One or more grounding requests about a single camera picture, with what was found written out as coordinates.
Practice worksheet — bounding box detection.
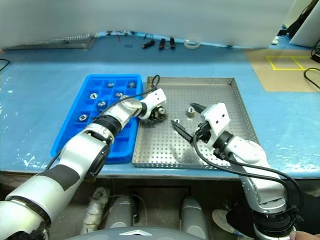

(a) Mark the white board panel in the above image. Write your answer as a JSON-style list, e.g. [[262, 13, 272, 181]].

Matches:
[[289, 0, 320, 46]]

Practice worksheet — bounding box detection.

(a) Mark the black cable bundle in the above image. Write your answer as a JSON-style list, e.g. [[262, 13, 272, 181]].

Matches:
[[276, 0, 316, 39]]

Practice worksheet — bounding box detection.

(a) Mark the yellow tape outline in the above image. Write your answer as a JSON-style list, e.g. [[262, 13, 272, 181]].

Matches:
[[265, 55, 313, 71]]

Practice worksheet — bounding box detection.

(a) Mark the red and black wire clutter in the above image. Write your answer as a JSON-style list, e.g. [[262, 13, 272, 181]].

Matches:
[[104, 29, 137, 41]]

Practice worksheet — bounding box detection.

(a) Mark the grey robot torso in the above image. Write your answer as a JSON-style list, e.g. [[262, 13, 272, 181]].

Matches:
[[62, 226, 213, 240]]

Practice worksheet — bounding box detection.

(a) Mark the grey round disc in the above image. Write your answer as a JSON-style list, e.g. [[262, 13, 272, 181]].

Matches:
[[211, 208, 242, 235]]

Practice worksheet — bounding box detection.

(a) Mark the brown cardboard sheet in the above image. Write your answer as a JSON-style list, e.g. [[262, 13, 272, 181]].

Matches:
[[244, 47, 320, 93]]

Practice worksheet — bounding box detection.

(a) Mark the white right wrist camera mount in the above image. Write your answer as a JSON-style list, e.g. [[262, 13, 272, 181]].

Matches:
[[200, 102, 231, 149]]

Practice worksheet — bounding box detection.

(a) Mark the white wrapped bundle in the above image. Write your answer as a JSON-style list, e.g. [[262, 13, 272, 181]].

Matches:
[[83, 186, 111, 238]]

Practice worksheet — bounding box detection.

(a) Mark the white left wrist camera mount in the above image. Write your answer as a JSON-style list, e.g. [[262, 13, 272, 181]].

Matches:
[[139, 88, 168, 120]]

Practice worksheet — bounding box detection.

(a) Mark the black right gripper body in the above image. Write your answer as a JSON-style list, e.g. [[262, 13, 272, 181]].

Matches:
[[193, 119, 213, 145]]

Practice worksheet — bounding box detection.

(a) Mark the perforated steel tray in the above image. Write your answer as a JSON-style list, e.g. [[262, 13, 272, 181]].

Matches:
[[131, 76, 261, 170]]

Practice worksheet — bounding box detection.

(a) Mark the thin black cable loop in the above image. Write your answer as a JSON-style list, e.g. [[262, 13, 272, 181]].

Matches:
[[303, 67, 320, 90]]

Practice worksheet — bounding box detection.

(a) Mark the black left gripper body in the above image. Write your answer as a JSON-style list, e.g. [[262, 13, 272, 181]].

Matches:
[[146, 106, 168, 125]]

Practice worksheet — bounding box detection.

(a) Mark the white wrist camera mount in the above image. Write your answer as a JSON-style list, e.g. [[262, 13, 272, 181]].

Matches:
[[200, 102, 231, 149], [139, 88, 168, 120]]

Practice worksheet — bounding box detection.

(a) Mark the blue compartment tray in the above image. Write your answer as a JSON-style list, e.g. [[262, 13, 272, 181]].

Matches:
[[50, 73, 144, 165]]

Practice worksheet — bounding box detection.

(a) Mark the white tape roll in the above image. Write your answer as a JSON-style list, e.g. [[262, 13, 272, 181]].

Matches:
[[183, 39, 201, 50]]

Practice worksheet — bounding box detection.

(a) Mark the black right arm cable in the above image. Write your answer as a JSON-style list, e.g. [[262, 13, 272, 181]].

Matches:
[[190, 133, 305, 218]]

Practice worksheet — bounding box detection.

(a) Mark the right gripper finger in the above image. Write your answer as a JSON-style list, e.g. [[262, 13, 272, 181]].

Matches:
[[170, 120, 195, 144], [189, 102, 207, 115]]

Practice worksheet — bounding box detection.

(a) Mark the grey rounded robot leg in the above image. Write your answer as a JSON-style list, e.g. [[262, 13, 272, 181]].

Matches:
[[180, 196, 210, 240], [103, 194, 137, 230]]

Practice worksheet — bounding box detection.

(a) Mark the long perforated metal tray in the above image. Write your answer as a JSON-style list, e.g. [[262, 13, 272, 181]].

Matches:
[[2, 33, 97, 52]]

